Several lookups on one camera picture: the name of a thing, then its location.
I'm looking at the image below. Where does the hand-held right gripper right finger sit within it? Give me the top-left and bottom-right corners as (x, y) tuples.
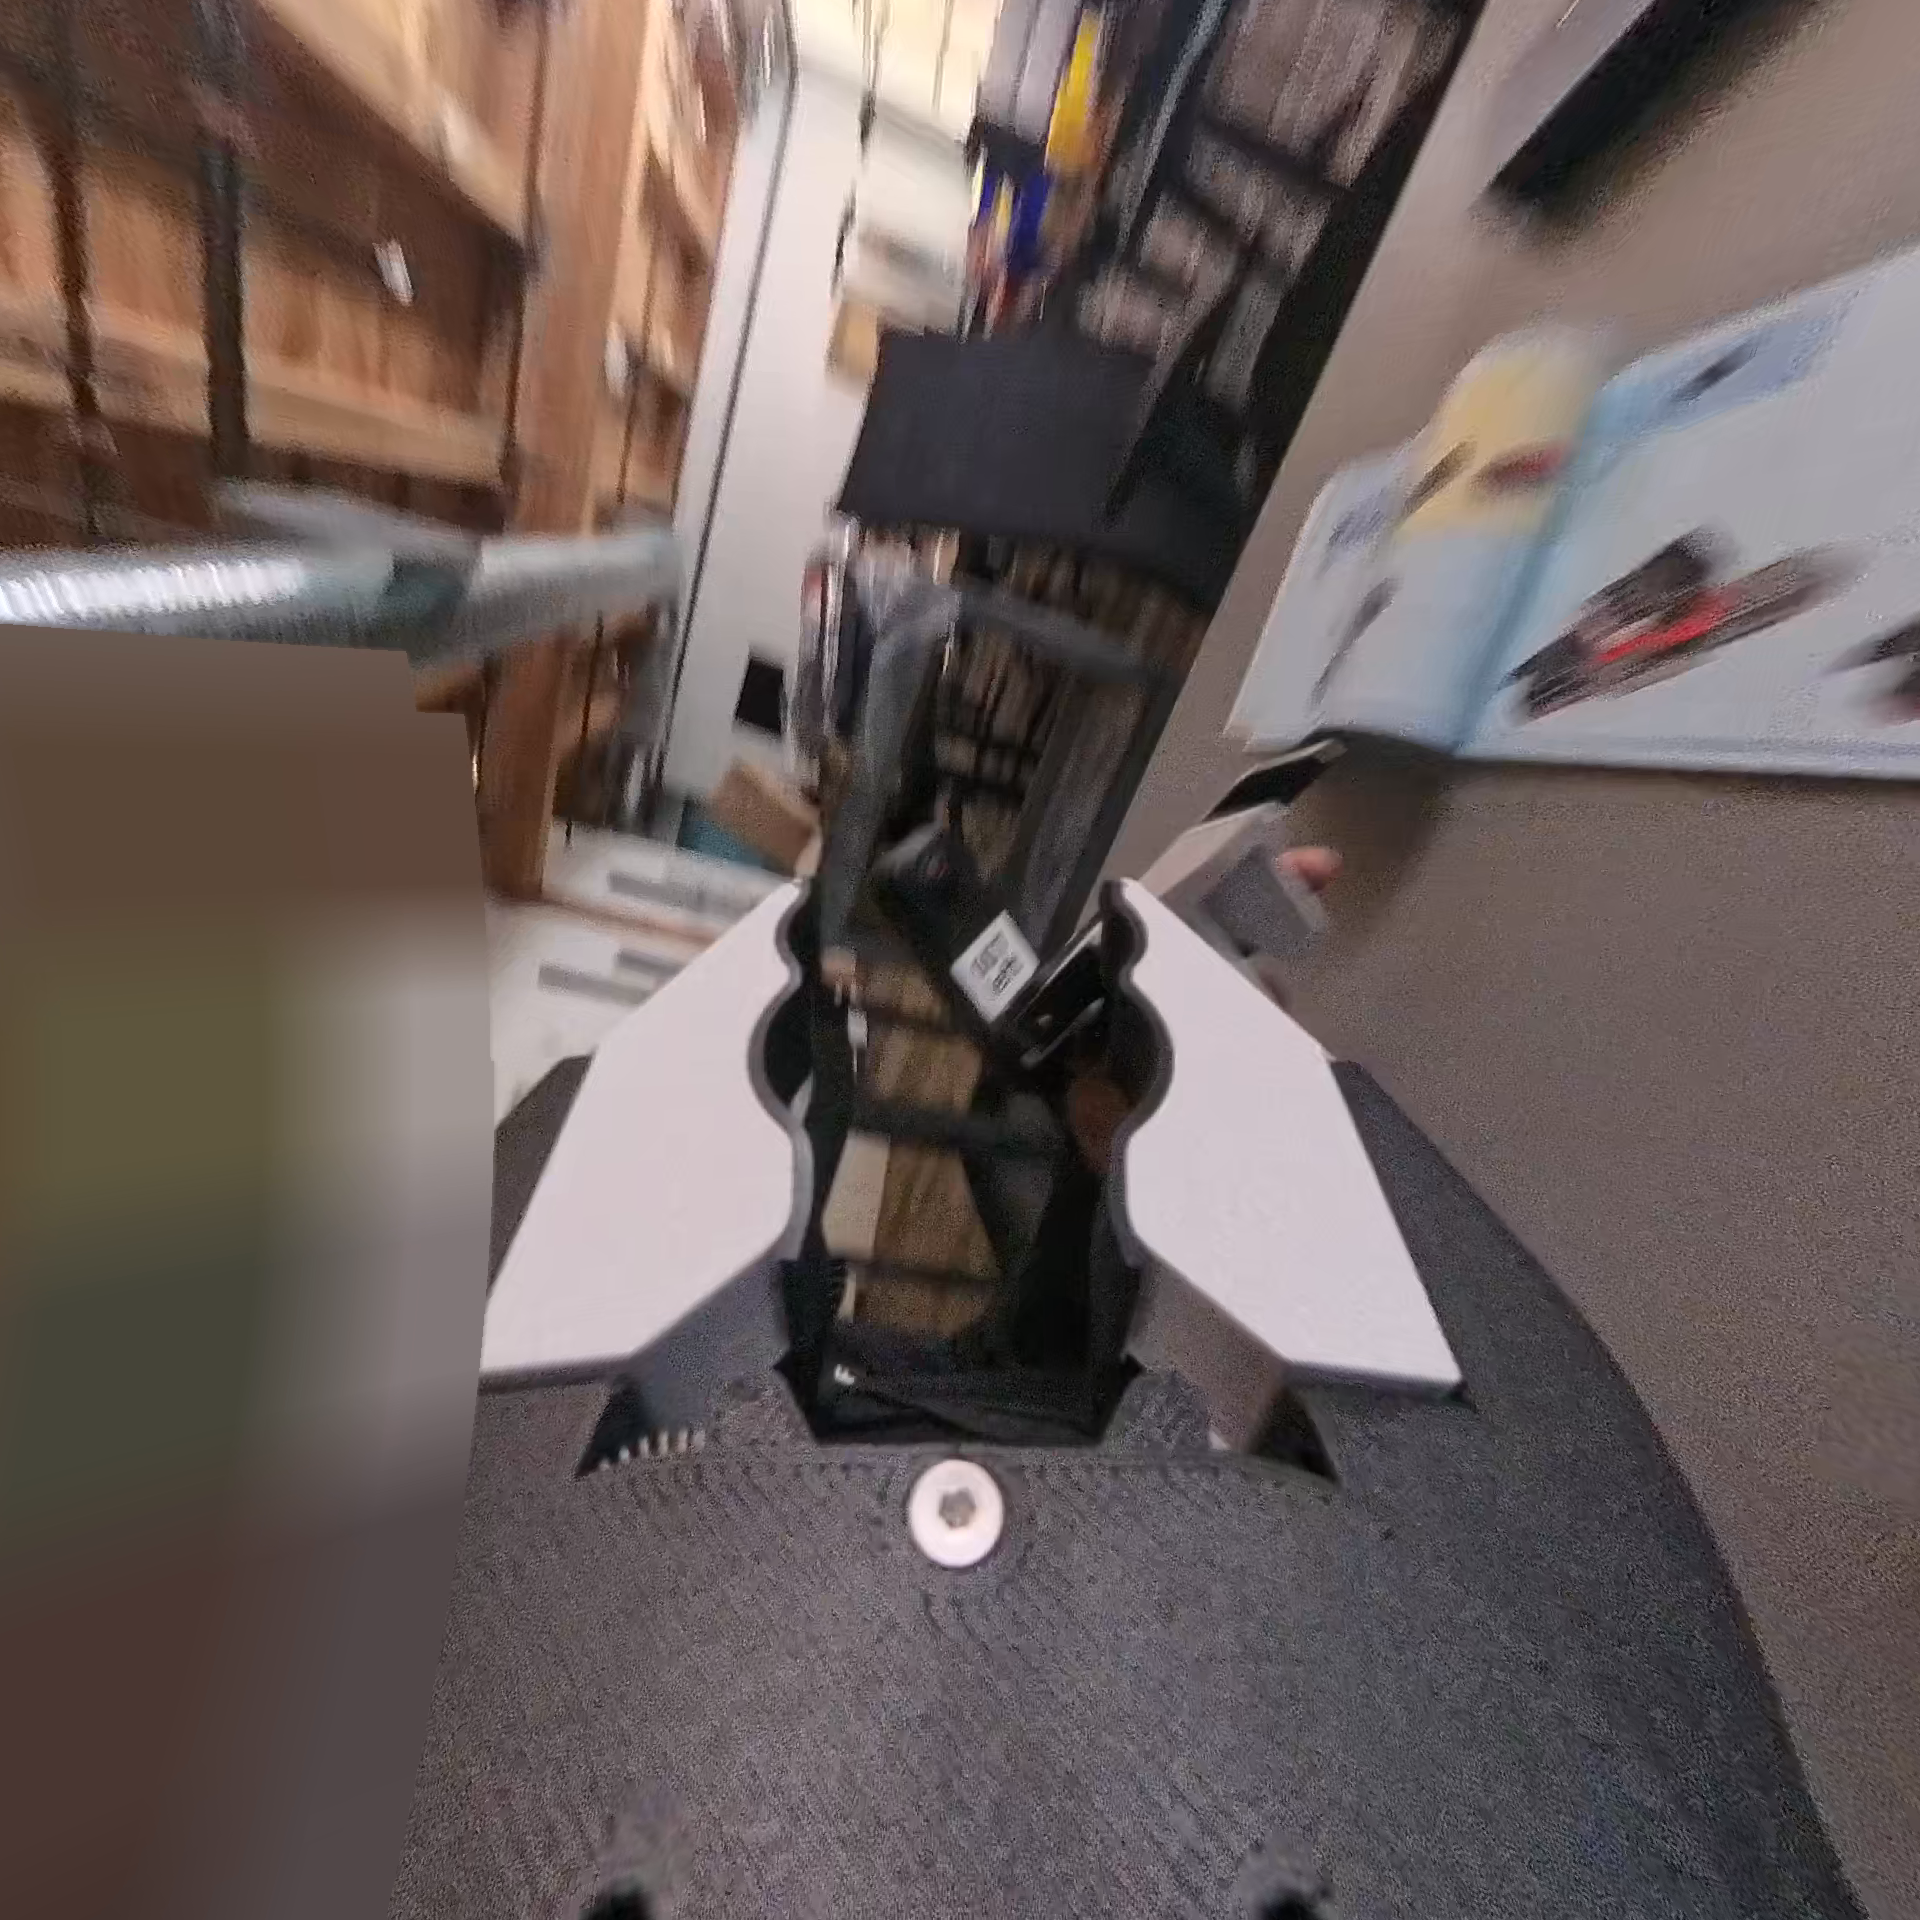
(1100, 880), (1466, 1449)

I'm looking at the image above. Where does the brick instruction booklet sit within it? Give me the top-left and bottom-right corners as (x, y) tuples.
(1227, 255), (1920, 783)

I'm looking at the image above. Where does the grey-brown desk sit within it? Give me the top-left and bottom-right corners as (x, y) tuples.
(1126, 0), (1920, 1920)

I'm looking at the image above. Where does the silver metal air duct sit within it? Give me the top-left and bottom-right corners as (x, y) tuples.
(0, 492), (688, 665)

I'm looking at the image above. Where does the black office chair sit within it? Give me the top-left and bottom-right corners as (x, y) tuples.
(832, 323), (1163, 528)

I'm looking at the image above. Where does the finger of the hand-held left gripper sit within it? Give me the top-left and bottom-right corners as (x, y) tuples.
(1231, 739), (1346, 815)
(1148, 803), (1336, 964)

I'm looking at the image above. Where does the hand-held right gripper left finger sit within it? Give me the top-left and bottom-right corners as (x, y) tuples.
(481, 880), (825, 1390)

